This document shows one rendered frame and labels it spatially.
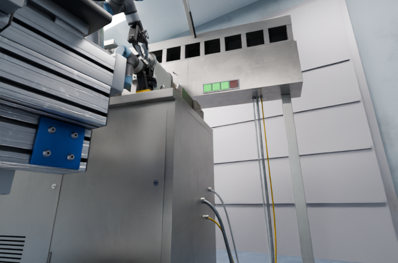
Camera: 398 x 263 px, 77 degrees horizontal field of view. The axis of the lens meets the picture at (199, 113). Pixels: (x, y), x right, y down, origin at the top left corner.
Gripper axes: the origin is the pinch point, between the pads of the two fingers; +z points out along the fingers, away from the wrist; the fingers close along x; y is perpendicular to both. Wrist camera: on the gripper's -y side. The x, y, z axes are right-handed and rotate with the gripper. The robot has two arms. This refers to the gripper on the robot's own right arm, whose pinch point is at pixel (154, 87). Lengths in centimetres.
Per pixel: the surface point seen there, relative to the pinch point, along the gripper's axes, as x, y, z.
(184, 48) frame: -6, 45, 31
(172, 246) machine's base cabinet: -26, -79, -28
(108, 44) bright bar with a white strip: 32.7, 33.3, -5.2
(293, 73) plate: -79, 12, 30
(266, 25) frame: -66, 51, 31
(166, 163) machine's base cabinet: -23, -50, -29
